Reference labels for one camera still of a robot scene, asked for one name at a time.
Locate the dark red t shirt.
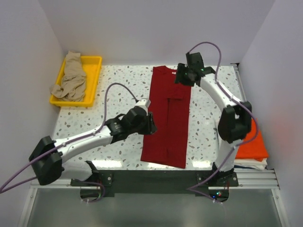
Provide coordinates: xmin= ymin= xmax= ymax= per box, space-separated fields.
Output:
xmin=141 ymin=66 xmax=191 ymax=169

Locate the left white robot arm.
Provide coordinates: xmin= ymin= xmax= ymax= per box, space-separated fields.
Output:
xmin=29 ymin=106 xmax=157 ymax=186

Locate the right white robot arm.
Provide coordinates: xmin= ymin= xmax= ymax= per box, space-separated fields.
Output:
xmin=175 ymin=52 xmax=252 ymax=186

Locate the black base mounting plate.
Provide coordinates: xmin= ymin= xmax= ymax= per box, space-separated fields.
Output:
xmin=70 ymin=169 xmax=240 ymax=199

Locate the yellow plastic tray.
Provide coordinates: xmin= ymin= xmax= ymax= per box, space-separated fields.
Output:
xmin=49 ymin=56 xmax=102 ymax=107

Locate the beige crumpled t shirt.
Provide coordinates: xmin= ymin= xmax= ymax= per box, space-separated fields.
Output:
xmin=50 ymin=51 xmax=87 ymax=102

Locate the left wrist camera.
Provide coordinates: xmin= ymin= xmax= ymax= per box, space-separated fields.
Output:
xmin=135 ymin=98 xmax=151 ymax=112

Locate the aluminium frame rail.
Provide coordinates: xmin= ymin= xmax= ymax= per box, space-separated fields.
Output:
xmin=236 ymin=169 xmax=280 ymax=189

